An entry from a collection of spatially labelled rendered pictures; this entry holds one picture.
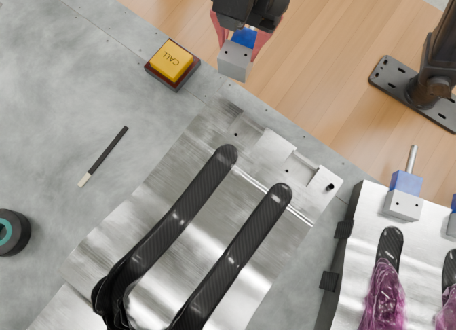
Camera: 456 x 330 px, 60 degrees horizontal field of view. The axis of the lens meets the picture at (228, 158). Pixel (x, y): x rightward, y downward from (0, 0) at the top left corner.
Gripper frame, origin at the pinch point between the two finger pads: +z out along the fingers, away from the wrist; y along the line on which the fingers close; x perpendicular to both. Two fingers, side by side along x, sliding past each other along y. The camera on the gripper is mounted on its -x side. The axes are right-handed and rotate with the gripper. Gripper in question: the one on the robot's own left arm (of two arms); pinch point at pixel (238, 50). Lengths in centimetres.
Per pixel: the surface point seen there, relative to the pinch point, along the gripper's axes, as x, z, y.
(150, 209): -21.9, 18.6, -2.8
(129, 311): -36.2, 21.3, 2.0
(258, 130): -3.2, 11.2, 7.5
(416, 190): -2.3, 11.0, 35.6
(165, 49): 5.8, 9.5, -15.1
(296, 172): -6.6, 13.7, 16.2
